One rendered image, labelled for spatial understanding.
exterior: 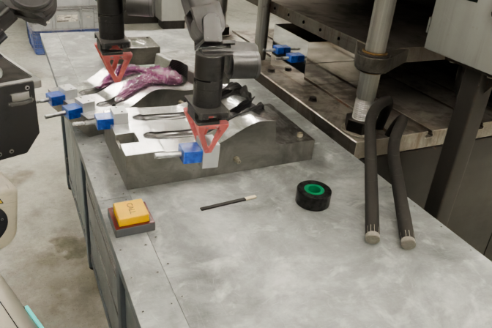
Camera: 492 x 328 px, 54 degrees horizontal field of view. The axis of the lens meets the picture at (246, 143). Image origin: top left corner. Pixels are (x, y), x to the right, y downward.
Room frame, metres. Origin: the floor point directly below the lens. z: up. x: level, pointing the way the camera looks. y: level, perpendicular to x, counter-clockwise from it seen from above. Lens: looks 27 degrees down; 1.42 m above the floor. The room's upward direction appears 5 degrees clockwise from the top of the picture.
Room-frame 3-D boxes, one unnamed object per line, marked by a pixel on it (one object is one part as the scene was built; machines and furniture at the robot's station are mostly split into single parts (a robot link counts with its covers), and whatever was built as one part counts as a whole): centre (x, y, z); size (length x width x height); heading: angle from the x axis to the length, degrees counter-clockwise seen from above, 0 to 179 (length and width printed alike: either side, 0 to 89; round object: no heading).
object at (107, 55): (1.09, 0.32, 1.05); 0.07 x 0.07 x 0.09; 27
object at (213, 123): (0.90, 0.08, 0.99); 0.07 x 0.07 x 0.09; 26
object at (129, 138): (1.02, 0.28, 0.87); 0.05 x 0.05 x 0.04; 28
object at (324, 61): (2.02, -0.36, 0.87); 0.50 x 0.27 x 0.17; 118
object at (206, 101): (0.91, 0.09, 1.06); 0.10 x 0.07 x 0.07; 26
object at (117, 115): (1.10, 0.37, 0.89); 0.13 x 0.05 x 0.05; 117
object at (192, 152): (0.89, 0.12, 0.93); 0.13 x 0.05 x 0.05; 116
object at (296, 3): (2.09, -0.41, 0.96); 1.29 x 0.83 x 0.18; 28
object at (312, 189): (0.96, -0.17, 0.82); 0.08 x 0.08 x 0.04
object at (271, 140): (1.17, 0.10, 0.87); 0.50 x 0.26 x 0.14; 118
